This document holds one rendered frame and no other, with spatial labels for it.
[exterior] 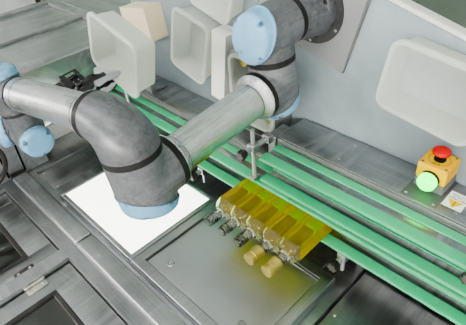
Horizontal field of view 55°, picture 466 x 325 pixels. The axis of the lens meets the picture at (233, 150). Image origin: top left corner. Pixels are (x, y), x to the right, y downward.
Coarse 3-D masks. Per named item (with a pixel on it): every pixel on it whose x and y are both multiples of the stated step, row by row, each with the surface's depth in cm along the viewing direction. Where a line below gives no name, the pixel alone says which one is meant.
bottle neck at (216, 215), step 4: (212, 212) 123; (216, 212) 123; (220, 212) 123; (208, 216) 122; (212, 216) 122; (216, 216) 122; (220, 216) 123; (204, 220) 123; (208, 220) 121; (212, 220) 121; (216, 220) 123; (208, 224) 123; (212, 224) 122
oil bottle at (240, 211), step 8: (256, 192) 126; (264, 192) 126; (248, 200) 123; (256, 200) 123; (264, 200) 123; (232, 208) 122; (240, 208) 121; (248, 208) 121; (256, 208) 121; (232, 216) 121; (240, 216) 119; (240, 224) 120
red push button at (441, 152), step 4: (436, 148) 100; (440, 148) 100; (444, 148) 100; (448, 148) 100; (436, 152) 100; (440, 152) 99; (444, 152) 99; (448, 152) 99; (436, 156) 100; (440, 156) 99; (444, 156) 99; (448, 156) 99
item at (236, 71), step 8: (232, 56) 129; (232, 64) 132; (240, 64) 134; (232, 72) 134; (240, 72) 136; (232, 80) 135; (232, 88) 136; (256, 120) 138; (264, 120) 138; (272, 120) 130; (264, 128) 134; (272, 128) 131
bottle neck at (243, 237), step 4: (248, 228) 117; (244, 232) 116; (248, 232) 116; (252, 232) 116; (236, 236) 115; (240, 236) 115; (244, 236) 115; (248, 236) 116; (252, 236) 117; (236, 240) 116; (240, 240) 114; (244, 240) 115; (236, 244) 116; (240, 244) 114; (244, 244) 116
